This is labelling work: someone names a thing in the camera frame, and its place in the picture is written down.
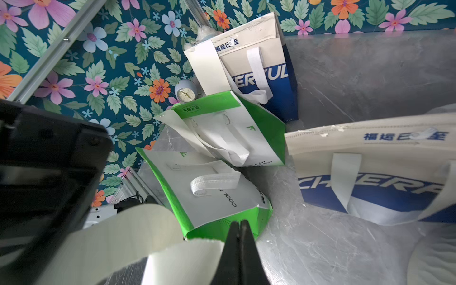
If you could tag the front green white bag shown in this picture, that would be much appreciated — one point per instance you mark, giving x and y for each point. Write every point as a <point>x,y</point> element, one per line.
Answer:
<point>206,195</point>

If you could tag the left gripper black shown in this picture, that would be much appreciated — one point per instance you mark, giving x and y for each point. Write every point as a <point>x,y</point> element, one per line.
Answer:
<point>50,169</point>

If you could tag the rear blue white bag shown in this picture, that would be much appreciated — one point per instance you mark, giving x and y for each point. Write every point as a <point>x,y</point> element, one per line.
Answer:
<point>258,65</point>

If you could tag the green white bag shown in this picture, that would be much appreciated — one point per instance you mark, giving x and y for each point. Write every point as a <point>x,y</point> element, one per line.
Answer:
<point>236,130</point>
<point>206,195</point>

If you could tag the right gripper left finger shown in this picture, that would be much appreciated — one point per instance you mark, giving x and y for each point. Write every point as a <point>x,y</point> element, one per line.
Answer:
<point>229,266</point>

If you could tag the white blue plush bear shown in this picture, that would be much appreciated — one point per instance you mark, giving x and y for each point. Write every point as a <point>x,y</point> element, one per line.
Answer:
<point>204,33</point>

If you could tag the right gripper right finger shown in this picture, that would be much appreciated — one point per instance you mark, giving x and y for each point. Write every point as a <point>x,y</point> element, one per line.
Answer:
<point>251,269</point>

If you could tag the middle green white bag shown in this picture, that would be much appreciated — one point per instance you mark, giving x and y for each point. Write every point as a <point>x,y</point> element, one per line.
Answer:
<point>236,130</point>

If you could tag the blue white bag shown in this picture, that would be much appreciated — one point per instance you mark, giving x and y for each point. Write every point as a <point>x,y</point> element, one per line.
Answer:
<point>258,65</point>
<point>387,171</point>

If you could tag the white trash bin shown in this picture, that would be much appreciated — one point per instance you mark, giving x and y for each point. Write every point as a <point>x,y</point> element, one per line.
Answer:
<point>433,261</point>

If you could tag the right blue white bag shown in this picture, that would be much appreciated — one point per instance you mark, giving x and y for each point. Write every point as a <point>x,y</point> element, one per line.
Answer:
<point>387,171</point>

